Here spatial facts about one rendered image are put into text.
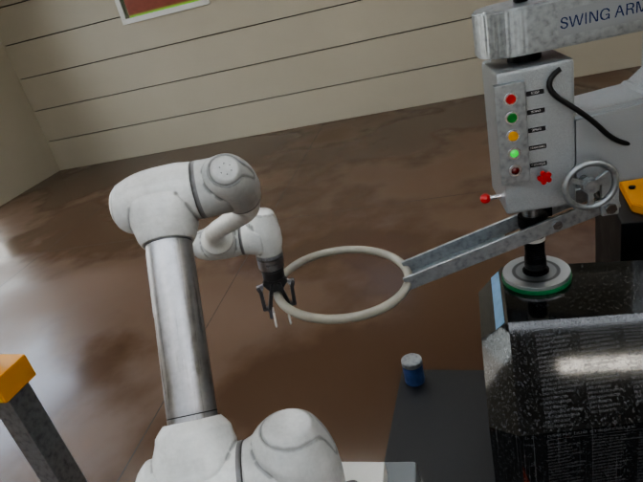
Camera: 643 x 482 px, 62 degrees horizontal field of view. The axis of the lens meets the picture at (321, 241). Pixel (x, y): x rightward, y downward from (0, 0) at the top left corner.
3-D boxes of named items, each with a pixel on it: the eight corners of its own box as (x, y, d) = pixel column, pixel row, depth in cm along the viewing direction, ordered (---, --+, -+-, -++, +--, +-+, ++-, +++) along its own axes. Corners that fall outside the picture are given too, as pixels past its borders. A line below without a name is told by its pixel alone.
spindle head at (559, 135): (606, 177, 174) (608, 33, 155) (635, 204, 155) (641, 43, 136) (492, 196, 180) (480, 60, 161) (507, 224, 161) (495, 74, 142)
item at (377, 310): (409, 247, 207) (408, 239, 206) (418, 320, 163) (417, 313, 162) (284, 255, 213) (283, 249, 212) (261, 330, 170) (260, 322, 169)
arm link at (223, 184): (257, 164, 131) (203, 174, 130) (245, 134, 113) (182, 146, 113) (267, 214, 128) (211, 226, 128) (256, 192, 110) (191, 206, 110)
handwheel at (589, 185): (607, 193, 158) (607, 145, 152) (620, 207, 149) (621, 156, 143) (553, 202, 161) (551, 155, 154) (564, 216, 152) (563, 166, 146)
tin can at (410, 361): (429, 376, 264) (425, 355, 258) (419, 389, 257) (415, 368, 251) (410, 370, 270) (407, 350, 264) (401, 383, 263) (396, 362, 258)
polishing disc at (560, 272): (523, 297, 169) (523, 295, 169) (491, 269, 189) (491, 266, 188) (585, 278, 172) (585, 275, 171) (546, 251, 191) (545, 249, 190)
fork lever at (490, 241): (601, 187, 175) (597, 174, 173) (626, 211, 157) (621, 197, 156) (406, 267, 194) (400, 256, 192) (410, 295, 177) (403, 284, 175)
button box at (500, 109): (528, 177, 155) (522, 78, 143) (530, 181, 153) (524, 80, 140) (499, 182, 156) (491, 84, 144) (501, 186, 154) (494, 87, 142)
